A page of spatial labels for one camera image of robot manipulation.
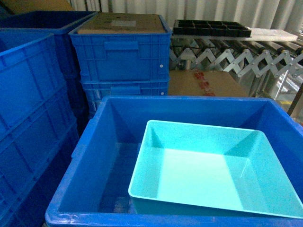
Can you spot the lower blue crate left stack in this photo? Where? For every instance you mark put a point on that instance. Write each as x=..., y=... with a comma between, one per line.
x=96, y=91

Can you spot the blue crate far left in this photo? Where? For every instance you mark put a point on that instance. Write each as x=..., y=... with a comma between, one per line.
x=38, y=130

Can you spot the brown cardboard box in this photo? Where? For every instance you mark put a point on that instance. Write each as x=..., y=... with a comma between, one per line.
x=203, y=83

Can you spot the black compartment tray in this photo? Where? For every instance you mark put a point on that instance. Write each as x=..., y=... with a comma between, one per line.
x=210, y=28

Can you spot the teal plastic tray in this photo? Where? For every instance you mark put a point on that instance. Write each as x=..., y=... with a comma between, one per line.
x=206, y=170

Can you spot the large open blue crate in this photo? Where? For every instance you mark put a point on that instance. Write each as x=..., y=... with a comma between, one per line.
x=94, y=190

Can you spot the upper blue crate left stack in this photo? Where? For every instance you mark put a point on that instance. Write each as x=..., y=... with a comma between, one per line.
x=123, y=57

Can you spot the cardboard sheet on crate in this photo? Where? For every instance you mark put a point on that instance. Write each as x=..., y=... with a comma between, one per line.
x=122, y=23

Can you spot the expandable roller conveyor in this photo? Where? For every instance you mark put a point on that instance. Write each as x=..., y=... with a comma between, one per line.
x=263, y=69

